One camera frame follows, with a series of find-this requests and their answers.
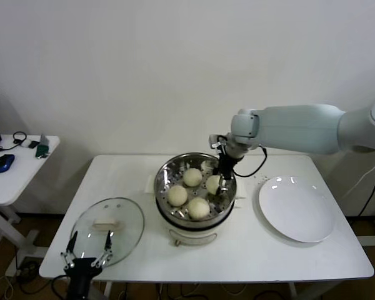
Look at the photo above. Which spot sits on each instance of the small black device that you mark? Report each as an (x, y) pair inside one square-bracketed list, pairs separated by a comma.
[(34, 144)]

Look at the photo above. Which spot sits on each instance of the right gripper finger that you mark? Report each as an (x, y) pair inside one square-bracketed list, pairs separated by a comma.
[(223, 184), (216, 170)]

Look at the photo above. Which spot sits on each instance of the white steamed baozi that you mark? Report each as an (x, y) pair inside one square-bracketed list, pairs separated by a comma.
[(177, 195), (212, 185), (198, 208), (192, 177)]

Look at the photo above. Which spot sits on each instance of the blue computer mouse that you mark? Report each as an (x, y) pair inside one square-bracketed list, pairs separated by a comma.
[(3, 163)]

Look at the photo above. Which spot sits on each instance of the round glass pot lid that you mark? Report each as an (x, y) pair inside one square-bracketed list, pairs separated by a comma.
[(128, 218)]

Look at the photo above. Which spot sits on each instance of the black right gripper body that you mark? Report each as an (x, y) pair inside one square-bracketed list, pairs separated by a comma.
[(226, 165)]

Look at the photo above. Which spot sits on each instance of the white round plate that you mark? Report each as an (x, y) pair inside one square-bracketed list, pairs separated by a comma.
[(284, 212)]

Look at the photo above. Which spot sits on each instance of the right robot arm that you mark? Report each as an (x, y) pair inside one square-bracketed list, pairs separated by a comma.
[(300, 128)]

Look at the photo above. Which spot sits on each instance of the scattered dark crumbs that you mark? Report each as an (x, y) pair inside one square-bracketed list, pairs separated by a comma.
[(258, 177)]

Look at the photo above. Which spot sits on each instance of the stainless steel steamer basket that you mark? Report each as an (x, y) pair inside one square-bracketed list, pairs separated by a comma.
[(164, 187)]

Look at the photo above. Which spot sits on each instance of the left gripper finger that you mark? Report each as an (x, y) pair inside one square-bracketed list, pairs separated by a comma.
[(108, 242), (72, 244)]

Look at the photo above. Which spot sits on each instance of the green board module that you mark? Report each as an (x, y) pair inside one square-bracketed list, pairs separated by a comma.
[(43, 150)]

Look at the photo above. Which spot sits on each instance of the white side stand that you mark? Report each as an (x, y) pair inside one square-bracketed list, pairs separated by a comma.
[(373, 241)]

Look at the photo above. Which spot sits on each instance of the white side table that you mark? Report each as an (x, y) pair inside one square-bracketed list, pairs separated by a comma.
[(15, 184)]

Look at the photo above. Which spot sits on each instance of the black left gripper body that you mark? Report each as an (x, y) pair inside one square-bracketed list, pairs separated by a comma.
[(79, 272)]

